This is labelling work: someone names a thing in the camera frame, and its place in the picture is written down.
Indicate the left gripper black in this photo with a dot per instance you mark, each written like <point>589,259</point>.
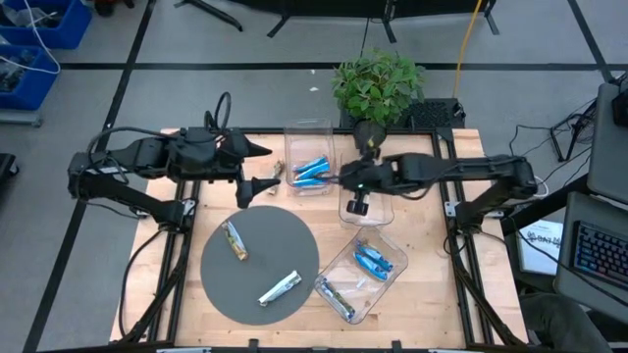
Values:
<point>228,157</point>

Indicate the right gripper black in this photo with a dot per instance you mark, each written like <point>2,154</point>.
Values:
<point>368,176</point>

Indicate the green brown granola bar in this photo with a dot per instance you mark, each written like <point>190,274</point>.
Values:
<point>234,240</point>
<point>275,171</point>

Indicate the white green granola bar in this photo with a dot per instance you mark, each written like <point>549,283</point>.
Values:
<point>279,288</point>
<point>337,300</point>

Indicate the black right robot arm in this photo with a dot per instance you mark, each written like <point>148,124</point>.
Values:
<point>466,166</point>

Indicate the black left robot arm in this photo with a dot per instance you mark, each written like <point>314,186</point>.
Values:
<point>137,152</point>

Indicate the clear plastic bin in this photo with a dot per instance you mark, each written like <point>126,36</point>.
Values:
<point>378,211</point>
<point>382,299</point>
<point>309,142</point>

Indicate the round grey placemat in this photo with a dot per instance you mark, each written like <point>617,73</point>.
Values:
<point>275,245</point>

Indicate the black perforated box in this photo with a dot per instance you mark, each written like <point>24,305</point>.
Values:
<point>432,115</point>

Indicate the green plant in black pot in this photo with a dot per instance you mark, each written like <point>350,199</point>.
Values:
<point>378,88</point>

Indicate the black stand leg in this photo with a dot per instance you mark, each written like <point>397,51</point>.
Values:
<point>211,12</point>

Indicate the white printed paper sheet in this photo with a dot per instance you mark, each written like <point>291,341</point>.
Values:
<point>539,245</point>

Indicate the black partition panel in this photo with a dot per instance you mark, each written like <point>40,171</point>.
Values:
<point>343,7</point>

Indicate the grey keyboard tray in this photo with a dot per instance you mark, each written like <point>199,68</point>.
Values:
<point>564,274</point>

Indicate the blue storage bin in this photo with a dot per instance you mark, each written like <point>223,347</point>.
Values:
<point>73,29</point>
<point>39,83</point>

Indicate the person's leg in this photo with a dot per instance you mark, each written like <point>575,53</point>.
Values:
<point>559,323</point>

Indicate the grey dolly platform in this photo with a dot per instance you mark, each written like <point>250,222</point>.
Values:
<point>19,117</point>

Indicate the black backlit keyboard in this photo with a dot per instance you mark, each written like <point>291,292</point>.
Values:
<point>601,255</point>

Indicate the grey desk panel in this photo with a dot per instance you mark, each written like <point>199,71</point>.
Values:
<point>608,147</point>

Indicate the black aluminium table frame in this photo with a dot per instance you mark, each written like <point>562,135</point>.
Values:
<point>417,131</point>

